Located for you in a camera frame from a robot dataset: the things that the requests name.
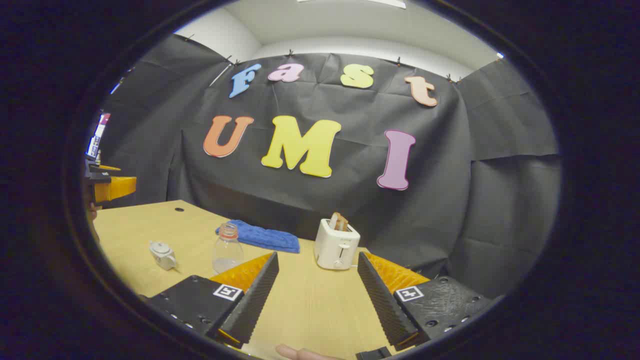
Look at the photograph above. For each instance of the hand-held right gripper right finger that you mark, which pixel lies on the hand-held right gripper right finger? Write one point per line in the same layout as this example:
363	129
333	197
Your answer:
380	305

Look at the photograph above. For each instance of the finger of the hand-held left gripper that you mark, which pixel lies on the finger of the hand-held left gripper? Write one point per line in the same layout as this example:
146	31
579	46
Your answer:
117	188
106	168

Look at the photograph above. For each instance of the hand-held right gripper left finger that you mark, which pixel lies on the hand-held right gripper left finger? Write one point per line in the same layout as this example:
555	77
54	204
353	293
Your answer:
257	300

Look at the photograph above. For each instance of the clear plastic water bottle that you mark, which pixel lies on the clear plastic water bottle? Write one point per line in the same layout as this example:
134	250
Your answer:
227	252

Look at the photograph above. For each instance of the white teacup lid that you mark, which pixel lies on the white teacup lid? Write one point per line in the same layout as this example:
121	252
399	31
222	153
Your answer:
159	246

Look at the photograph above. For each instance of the white teacup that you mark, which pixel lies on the white teacup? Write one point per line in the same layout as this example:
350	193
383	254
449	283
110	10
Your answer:
165	260

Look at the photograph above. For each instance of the blue towel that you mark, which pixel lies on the blue towel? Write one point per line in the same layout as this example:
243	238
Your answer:
265	237

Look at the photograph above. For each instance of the white toaster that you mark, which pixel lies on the white toaster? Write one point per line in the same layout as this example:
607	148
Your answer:
335	247

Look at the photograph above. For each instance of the toasted bread slice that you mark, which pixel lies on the toasted bread slice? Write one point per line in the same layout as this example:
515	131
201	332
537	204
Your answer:
339	221

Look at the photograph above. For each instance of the wall poster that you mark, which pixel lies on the wall poster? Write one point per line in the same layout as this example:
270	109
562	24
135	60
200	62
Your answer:
98	135

